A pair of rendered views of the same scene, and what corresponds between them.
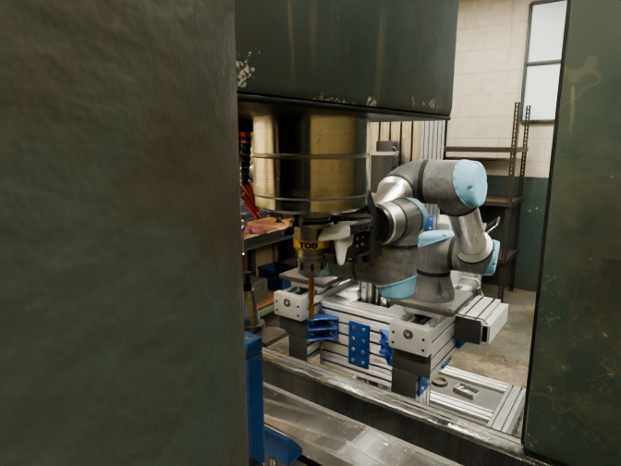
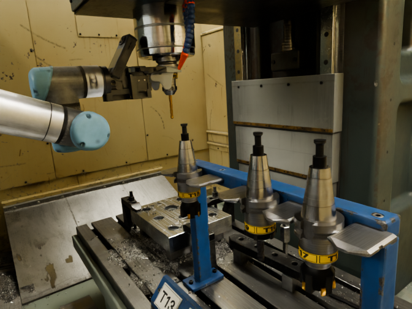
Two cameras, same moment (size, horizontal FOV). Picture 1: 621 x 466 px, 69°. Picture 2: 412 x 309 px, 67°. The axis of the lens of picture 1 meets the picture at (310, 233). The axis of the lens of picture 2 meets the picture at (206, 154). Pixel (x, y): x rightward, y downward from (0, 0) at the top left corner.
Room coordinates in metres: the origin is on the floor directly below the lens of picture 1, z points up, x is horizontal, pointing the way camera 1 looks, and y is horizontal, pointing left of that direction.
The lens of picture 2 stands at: (1.45, 0.38, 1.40)
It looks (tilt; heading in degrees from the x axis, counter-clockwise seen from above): 12 degrees down; 199
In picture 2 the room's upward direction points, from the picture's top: 4 degrees counter-clockwise
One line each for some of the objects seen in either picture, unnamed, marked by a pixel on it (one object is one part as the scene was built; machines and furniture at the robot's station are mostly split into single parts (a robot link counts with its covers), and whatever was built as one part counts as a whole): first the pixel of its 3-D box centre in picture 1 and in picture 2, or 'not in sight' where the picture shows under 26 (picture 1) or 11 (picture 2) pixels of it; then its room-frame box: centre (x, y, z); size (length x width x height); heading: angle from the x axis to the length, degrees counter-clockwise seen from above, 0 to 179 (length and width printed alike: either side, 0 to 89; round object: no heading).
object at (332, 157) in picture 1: (310, 163); (165, 34); (0.63, 0.00, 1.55); 0.16 x 0.16 x 0.12
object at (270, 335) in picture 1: (269, 335); (175, 171); (0.81, 0.08, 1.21); 0.07 x 0.05 x 0.01; 143
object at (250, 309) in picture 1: (248, 305); (186, 155); (0.84, 0.12, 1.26); 0.04 x 0.04 x 0.07
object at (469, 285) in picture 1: (461, 293); not in sight; (1.80, -0.63, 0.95); 0.28 x 0.13 x 0.09; 144
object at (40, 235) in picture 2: not in sight; (116, 225); (0.24, -0.54, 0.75); 0.89 x 0.67 x 0.26; 143
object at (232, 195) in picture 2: not in sight; (237, 194); (0.94, 0.25, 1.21); 0.07 x 0.05 x 0.01; 143
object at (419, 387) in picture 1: (425, 362); not in sight; (1.55, -0.42, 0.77); 0.36 x 0.10 x 0.09; 144
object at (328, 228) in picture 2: not in sight; (318, 224); (1.04, 0.39, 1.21); 0.06 x 0.06 x 0.03
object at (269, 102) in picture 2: not in sight; (279, 148); (0.28, 0.26, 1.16); 0.48 x 0.05 x 0.51; 53
